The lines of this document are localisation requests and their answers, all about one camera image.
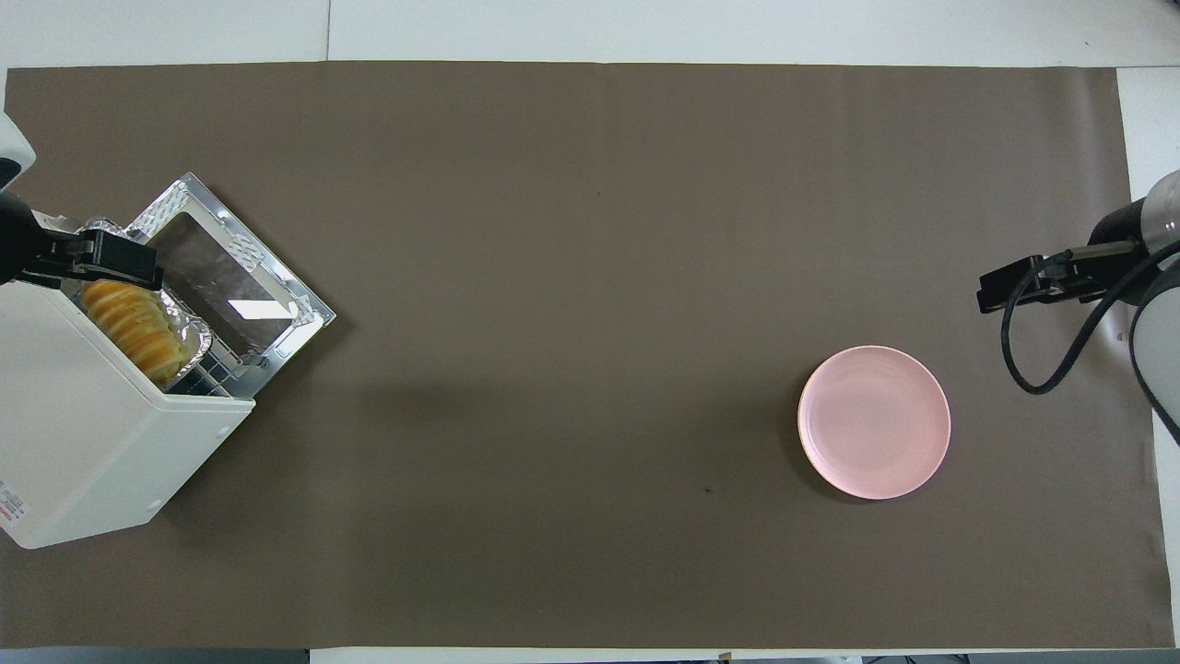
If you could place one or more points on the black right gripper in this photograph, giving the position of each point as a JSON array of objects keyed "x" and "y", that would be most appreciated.
[{"x": 996, "y": 293}]

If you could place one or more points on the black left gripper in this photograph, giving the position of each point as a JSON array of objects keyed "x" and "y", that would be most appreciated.
[{"x": 124, "y": 260}]

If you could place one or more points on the golden sliced bread loaf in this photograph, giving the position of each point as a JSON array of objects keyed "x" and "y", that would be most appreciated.
[{"x": 134, "y": 323}]

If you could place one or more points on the aluminium foil tray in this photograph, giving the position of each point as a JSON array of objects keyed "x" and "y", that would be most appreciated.
[{"x": 189, "y": 323}]

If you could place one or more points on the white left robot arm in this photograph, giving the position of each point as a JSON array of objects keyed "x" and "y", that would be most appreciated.
[{"x": 14, "y": 148}]

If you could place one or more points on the glass oven door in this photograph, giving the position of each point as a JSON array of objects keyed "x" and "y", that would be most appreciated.
[{"x": 221, "y": 267}]

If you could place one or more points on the metal oven rack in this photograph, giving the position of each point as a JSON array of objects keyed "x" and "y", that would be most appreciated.
[{"x": 210, "y": 374}]

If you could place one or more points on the white toaster oven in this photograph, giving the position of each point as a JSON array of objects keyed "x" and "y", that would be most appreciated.
[{"x": 83, "y": 443}]

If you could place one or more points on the pink round plate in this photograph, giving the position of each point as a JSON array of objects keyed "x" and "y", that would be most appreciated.
[{"x": 874, "y": 422}]

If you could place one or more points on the brown table mat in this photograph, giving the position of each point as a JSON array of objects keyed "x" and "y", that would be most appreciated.
[{"x": 572, "y": 277}]

